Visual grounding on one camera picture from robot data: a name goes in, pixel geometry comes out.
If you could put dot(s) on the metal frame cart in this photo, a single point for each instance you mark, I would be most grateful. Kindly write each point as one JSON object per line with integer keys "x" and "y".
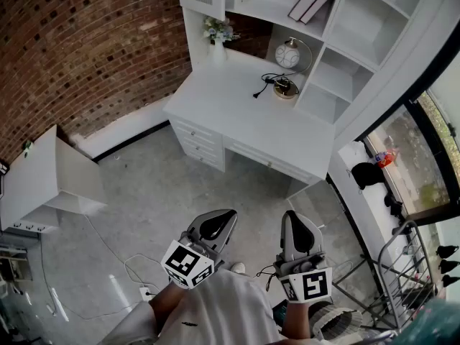
{"x": 14, "y": 261}

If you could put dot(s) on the white desk with drawers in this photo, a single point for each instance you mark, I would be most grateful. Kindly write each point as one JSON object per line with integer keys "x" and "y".
{"x": 223, "y": 102}

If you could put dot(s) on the red snack packet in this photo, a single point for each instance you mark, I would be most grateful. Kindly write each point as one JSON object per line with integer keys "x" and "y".
{"x": 384, "y": 159}

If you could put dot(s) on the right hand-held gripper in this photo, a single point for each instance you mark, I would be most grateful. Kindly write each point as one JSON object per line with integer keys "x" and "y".
{"x": 312, "y": 282}

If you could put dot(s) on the person's left forearm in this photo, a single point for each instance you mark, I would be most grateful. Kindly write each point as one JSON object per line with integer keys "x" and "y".
{"x": 169, "y": 307}

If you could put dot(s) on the white power strip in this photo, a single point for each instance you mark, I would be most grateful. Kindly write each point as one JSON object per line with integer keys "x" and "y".
{"x": 144, "y": 293}

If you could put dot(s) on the white window ledge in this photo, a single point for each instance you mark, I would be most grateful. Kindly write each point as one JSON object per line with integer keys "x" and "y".
{"x": 373, "y": 200}

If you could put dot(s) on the small black pouch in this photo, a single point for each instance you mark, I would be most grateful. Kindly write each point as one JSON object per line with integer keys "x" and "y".
{"x": 393, "y": 203}

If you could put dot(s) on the small green plant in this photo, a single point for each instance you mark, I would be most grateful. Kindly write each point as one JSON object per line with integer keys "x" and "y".
{"x": 28, "y": 147}

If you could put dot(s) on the round woven basket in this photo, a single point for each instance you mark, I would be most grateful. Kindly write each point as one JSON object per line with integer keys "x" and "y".
{"x": 334, "y": 322}

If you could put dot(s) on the white side cabinet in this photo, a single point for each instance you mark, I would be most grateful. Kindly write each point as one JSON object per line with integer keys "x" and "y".
{"x": 32, "y": 182}

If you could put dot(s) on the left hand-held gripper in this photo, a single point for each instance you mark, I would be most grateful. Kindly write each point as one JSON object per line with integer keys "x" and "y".
{"x": 187, "y": 261}

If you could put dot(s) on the black bag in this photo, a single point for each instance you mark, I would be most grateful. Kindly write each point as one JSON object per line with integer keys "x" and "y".
{"x": 366, "y": 174}

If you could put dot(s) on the artificial flower bouquet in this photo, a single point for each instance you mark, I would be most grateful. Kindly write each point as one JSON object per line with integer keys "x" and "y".
{"x": 217, "y": 31}

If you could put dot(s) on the white shelf hutch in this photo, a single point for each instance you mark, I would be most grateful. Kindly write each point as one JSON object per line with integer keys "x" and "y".
{"x": 359, "y": 23}

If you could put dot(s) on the person's right forearm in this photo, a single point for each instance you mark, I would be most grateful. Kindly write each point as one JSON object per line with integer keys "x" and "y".
{"x": 296, "y": 322}

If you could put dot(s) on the person's white shoe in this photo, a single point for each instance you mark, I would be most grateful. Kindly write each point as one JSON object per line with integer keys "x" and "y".
{"x": 238, "y": 267}

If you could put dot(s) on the white flower vase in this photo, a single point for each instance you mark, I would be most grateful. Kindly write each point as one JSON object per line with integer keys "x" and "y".
{"x": 218, "y": 54}

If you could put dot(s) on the person's white shirt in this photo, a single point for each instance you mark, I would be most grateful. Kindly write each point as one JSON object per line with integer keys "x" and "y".
{"x": 223, "y": 307}

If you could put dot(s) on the window frame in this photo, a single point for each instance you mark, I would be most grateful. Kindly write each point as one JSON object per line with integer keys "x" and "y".
{"x": 431, "y": 218}

